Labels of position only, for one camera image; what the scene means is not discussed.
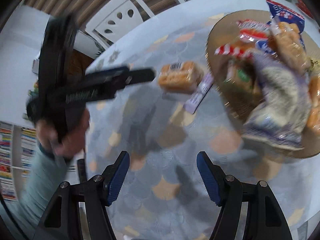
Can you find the person's left forearm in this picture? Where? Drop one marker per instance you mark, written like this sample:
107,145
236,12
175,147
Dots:
40,185

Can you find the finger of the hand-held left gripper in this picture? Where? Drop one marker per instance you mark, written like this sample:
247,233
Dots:
142,76
107,73

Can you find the orange bun packet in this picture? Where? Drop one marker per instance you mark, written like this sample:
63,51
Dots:
178,76
314,102

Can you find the yellow wrapped snack packet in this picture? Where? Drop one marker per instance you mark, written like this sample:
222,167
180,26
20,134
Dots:
314,64

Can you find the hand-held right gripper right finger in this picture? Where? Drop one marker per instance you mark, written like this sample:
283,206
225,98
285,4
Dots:
208,180

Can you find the black slim device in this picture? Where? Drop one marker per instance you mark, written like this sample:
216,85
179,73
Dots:
82,171

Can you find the amber glass plate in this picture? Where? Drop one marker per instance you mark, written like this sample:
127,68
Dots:
225,32

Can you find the brown wooden cabinet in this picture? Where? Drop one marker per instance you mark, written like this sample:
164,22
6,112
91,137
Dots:
77,62

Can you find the purple white large snack bag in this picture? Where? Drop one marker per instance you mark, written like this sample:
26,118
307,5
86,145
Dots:
280,97

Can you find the blue bun bag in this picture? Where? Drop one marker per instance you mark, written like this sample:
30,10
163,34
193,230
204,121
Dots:
287,42

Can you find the small purple snack packet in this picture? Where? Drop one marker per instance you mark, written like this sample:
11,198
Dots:
200,95

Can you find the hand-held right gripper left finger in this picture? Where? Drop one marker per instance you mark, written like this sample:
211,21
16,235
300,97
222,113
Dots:
117,180

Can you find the person's left hand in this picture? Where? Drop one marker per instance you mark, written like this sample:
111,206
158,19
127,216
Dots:
71,145

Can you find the colourful bookshelf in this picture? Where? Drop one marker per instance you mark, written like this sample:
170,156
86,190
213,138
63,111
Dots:
25,150

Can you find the green label snack packet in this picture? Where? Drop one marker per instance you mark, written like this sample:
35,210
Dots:
243,77

